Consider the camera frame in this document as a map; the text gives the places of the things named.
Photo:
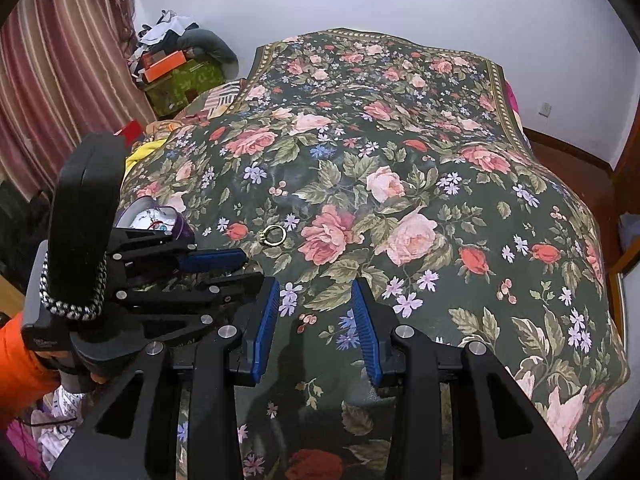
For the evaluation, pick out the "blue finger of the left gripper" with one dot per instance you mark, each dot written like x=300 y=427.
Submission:
x=217 y=261

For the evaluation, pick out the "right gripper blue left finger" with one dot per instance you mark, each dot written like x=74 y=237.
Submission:
x=262 y=326

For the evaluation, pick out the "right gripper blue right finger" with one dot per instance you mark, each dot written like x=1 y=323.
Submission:
x=367 y=324

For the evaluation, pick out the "purple heart-shaped tin box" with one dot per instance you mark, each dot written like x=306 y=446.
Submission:
x=148 y=214

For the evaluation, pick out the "orange sleeve forearm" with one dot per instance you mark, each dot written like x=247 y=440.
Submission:
x=23 y=378

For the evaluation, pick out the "left hand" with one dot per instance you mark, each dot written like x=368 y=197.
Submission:
x=75 y=376

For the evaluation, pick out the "yellow blanket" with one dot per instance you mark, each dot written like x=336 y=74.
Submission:
x=141 y=152

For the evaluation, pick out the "red and grey box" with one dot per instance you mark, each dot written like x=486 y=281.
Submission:
x=130 y=132

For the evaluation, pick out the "striped patchwork quilt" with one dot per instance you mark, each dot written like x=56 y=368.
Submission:
x=208 y=105

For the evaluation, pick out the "dark floral bedspread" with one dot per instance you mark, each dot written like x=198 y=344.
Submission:
x=361 y=155

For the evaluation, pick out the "green patterned storage box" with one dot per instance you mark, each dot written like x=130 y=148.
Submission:
x=177 y=89

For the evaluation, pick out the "orange shoe box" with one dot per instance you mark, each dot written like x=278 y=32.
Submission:
x=164 y=66

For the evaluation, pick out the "pile of clothes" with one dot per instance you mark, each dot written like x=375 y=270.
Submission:
x=169 y=26

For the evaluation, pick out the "striped maroon curtain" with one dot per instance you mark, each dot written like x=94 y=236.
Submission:
x=64 y=74

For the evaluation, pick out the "brown wooden door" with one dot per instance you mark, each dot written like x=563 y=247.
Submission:
x=624 y=189

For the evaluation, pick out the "white wall socket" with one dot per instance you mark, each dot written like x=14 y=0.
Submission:
x=545 y=109

